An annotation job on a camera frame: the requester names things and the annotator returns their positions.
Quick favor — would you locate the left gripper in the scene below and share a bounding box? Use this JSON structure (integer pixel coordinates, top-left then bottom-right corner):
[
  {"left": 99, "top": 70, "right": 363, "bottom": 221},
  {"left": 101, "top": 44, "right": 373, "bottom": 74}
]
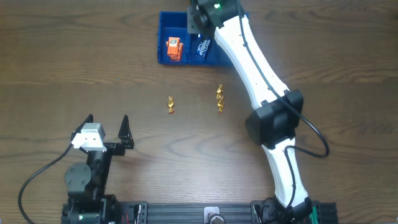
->
[{"left": 70, "top": 113, "right": 135, "bottom": 156}]

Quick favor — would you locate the blue candy pack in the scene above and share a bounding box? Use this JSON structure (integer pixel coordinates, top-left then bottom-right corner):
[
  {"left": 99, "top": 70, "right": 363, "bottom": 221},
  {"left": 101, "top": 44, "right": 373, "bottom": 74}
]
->
[{"left": 195, "top": 39, "right": 211, "bottom": 60}]

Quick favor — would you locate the blue tray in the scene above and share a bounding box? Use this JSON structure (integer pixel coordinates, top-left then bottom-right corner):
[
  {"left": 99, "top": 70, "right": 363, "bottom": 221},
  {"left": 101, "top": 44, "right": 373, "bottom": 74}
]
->
[{"left": 157, "top": 11, "right": 249, "bottom": 67}]

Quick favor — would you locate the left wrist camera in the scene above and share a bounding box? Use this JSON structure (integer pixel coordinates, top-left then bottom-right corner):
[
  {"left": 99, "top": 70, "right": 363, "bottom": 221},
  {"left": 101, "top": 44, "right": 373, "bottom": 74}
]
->
[{"left": 71, "top": 123, "right": 107, "bottom": 152}]

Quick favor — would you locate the black cable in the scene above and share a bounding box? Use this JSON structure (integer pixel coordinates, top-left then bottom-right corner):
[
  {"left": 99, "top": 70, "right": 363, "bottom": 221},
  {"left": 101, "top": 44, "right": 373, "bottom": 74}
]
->
[
  {"left": 281, "top": 99, "right": 330, "bottom": 159},
  {"left": 17, "top": 143, "right": 74, "bottom": 224}
]

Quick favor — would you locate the mounting rail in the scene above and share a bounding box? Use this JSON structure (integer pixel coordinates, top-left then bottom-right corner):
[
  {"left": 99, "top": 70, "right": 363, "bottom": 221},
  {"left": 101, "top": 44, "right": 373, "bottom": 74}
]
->
[{"left": 62, "top": 201, "right": 338, "bottom": 224}]

